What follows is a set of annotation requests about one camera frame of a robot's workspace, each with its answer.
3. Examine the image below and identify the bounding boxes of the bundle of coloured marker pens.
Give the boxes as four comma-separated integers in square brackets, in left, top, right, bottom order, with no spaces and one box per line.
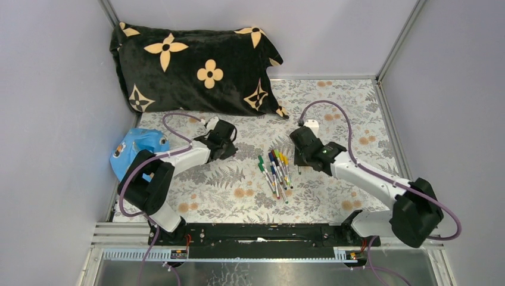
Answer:
[257,149,294,204]

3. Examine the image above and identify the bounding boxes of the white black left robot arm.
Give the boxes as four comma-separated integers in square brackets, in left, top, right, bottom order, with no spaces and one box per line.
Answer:
[118,117,238,245]

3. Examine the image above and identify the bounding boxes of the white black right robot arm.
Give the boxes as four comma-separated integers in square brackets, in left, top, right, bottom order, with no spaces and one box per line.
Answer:
[289,126,444,248]

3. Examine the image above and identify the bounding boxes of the floral patterned table mat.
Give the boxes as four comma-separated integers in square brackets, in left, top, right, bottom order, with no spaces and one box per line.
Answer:
[112,79,415,225]

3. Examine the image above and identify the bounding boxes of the black floral pillow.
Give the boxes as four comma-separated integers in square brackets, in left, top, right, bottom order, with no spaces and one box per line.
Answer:
[109,22,288,119]

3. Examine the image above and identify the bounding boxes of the blue cartoon cloth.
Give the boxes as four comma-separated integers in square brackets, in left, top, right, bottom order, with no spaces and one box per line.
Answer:
[110,128,170,182]

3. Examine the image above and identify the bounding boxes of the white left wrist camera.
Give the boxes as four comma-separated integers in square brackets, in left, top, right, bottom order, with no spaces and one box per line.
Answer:
[204,116,220,132]

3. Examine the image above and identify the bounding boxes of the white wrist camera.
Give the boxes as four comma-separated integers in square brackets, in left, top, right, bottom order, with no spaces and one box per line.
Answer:
[303,119,319,138]
[204,116,220,132]

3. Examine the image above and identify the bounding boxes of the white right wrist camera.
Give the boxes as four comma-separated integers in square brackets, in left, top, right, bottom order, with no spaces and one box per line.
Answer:
[303,119,319,138]

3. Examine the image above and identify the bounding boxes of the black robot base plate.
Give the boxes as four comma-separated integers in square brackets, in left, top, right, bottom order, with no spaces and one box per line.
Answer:
[148,223,381,259]

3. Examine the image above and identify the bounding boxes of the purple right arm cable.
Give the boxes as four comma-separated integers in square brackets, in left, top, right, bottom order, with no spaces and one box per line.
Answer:
[298,100,462,286]

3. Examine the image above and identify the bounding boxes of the aluminium frame rail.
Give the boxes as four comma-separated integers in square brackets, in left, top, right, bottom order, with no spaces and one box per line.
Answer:
[77,223,454,285]

